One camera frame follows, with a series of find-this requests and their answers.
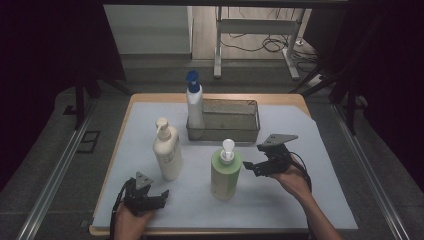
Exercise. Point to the white power strip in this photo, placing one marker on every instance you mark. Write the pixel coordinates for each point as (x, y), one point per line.
(316, 80)

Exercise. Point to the metal mesh basket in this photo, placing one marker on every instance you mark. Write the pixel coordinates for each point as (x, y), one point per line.
(230, 123)

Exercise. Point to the aluminium rail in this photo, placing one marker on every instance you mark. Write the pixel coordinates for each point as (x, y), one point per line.
(370, 173)
(53, 186)

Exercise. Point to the white table mat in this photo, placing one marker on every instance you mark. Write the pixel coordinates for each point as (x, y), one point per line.
(266, 200)

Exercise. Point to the black metal stand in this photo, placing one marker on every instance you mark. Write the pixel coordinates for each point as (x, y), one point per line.
(80, 100)
(350, 110)

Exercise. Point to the white cabinet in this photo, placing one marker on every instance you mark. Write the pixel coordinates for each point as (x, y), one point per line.
(146, 30)

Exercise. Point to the cream pump bottle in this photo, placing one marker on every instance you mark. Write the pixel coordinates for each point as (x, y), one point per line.
(168, 156)

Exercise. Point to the person's left hand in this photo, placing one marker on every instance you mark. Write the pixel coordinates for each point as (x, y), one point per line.
(130, 223)

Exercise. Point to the person's right hand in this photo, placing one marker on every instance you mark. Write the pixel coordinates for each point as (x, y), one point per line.
(293, 181)

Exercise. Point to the white spray bottle blue trigger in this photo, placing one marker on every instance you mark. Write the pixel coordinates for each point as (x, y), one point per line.
(195, 106)

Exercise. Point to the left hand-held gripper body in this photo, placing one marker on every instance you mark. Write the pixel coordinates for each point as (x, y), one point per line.
(138, 198)

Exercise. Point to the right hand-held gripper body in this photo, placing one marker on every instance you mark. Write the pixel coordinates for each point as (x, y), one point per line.
(278, 156)

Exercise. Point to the ribbed green pump bottle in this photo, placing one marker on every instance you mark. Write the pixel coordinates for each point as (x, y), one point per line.
(226, 176)

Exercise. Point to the dark curtain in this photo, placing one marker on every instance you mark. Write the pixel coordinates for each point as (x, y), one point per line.
(390, 66)
(40, 66)

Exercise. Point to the white metal desk frame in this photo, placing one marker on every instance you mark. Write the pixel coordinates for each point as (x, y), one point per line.
(256, 26)

